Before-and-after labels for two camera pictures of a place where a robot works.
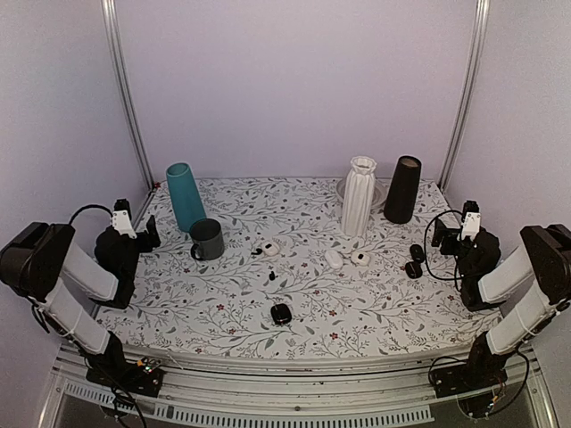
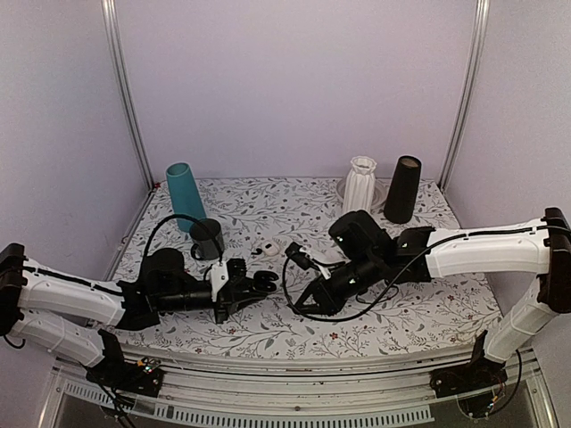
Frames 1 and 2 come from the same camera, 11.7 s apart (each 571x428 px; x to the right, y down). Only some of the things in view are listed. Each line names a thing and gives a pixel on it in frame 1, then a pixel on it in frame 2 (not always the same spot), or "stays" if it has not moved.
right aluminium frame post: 479,36 stays
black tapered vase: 401,197 stays
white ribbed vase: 359,196 stays
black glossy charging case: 280,314 to 262,280
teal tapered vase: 187,207 stays
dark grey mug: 208,239 stays
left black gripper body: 147,242 to 224,294
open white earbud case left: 270,248 stays
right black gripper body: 451,233 to 367,275
